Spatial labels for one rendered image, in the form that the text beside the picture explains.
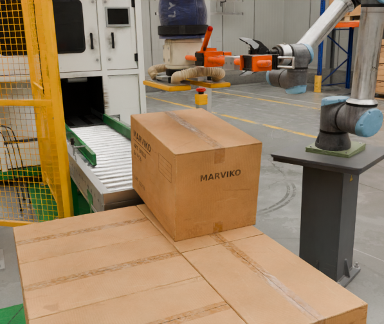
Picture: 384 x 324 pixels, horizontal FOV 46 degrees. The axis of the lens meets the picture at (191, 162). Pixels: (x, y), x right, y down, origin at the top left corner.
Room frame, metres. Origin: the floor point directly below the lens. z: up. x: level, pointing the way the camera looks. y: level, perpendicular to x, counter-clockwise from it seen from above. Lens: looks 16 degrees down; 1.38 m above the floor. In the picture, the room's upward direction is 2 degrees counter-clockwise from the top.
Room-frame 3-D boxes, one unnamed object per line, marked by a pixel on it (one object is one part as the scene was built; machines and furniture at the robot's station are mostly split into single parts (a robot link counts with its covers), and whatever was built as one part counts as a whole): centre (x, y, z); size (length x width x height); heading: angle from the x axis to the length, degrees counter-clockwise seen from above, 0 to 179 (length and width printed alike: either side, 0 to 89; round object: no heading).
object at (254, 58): (1.53, -0.22, 1.29); 0.08 x 0.07 x 0.05; 24
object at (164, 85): (2.04, 0.11, 1.19); 0.34 x 0.10 x 0.05; 24
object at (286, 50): (2.01, -0.40, 1.29); 0.09 x 0.05 x 0.10; 25
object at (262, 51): (1.98, -0.32, 1.29); 0.12 x 0.09 x 0.08; 115
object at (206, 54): (1.85, -0.08, 1.29); 0.10 x 0.08 x 0.06; 114
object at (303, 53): (2.04, -0.48, 1.29); 0.12 x 0.09 x 0.10; 115
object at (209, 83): (2.12, -0.06, 1.19); 0.34 x 0.10 x 0.05; 24
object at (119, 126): (3.85, 0.52, 0.60); 1.60 x 0.10 x 0.09; 24
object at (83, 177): (3.28, 0.92, 0.50); 2.31 x 0.05 x 0.19; 24
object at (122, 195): (2.35, 0.15, 0.58); 0.70 x 0.03 x 0.06; 114
